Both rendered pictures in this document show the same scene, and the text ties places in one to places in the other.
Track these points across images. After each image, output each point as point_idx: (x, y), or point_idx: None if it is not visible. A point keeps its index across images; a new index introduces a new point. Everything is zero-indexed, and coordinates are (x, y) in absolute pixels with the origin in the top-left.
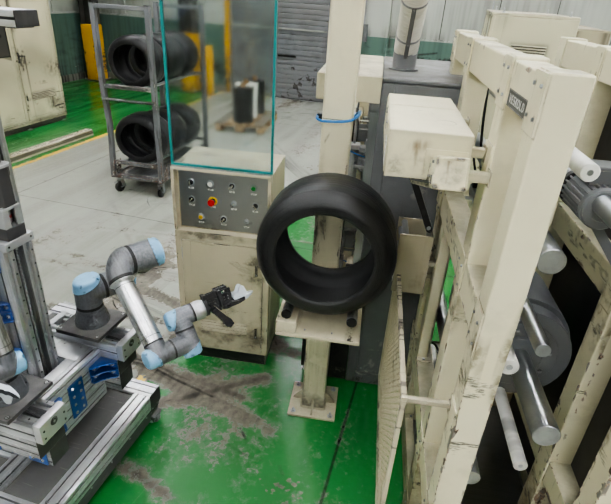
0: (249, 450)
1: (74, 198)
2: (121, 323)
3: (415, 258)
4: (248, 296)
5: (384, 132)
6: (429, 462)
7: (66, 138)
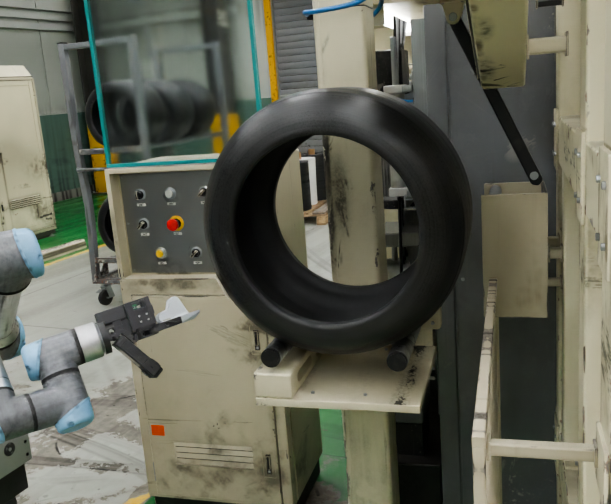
0: None
1: (38, 318)
2: (60, 474)
3: (519, 241)
4: (189, 317)
5: None
6: None
7: (47, 252)
